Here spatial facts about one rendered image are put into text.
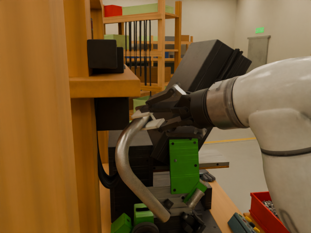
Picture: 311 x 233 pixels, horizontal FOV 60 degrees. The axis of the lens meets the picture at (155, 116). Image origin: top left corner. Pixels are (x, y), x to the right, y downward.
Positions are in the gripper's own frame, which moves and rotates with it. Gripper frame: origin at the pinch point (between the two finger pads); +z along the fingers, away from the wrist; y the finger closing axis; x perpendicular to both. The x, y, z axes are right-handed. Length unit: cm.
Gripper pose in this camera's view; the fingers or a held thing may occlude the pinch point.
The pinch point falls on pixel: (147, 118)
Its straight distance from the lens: 65.0
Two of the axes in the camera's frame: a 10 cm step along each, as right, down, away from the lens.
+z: -6.7, 1.2, 7.4
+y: -5.1, -7.9, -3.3
